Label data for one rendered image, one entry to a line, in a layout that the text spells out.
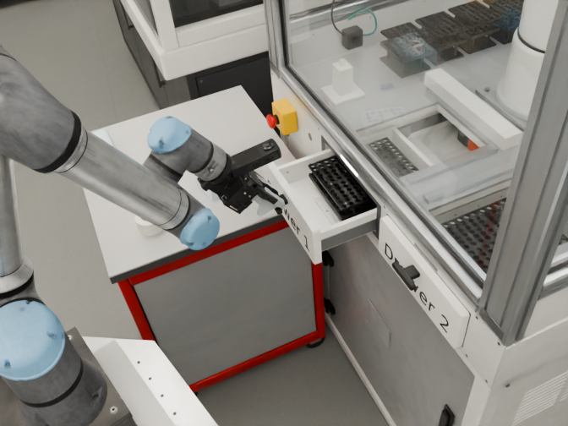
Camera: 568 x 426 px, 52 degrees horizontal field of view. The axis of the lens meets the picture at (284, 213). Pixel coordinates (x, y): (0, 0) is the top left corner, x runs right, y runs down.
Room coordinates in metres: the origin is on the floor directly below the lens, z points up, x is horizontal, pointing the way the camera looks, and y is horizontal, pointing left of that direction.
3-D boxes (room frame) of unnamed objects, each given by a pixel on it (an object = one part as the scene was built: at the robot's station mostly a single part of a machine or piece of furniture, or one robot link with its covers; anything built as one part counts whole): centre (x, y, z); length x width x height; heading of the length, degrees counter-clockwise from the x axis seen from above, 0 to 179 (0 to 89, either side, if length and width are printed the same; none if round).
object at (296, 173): (1.05, -0.21, 0.86); 0.40 x 0.26 x 0.06; 109
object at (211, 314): (1.32, 0.27, 0.38); 0.62 x 0.58 x 0.76; 19
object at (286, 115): (1.33, -0.03, 0.88); 0.07 x 0.05 x 0.07; 19
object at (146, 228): (1.08, 0.34, 0.78); 0.07 x 0.07 x 0.04
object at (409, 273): (0.72, -0.23, 0.91); 0.07 x 0.04 x 0.01; 19
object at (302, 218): (0.98, -0.02, 0.87); 0.29 x 0.02 x 0.11; 19
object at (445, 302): (0.73, -0.26, 0.87); 0.29 x 0.02 x 0.11; 19
